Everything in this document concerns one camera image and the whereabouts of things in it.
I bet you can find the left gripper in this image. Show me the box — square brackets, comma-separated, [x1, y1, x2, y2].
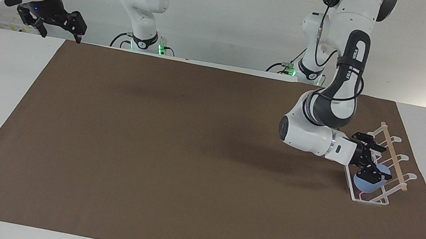
[344, 131, 400, 187]

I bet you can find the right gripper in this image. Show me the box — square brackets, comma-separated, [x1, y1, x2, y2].
[13, 0, 93, 45]

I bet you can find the light blue cup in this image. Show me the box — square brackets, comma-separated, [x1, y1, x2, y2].
[351, 159, 394, 197]

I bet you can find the white wire cup holder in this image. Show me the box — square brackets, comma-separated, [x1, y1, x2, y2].
[338, 116, 426, 212]

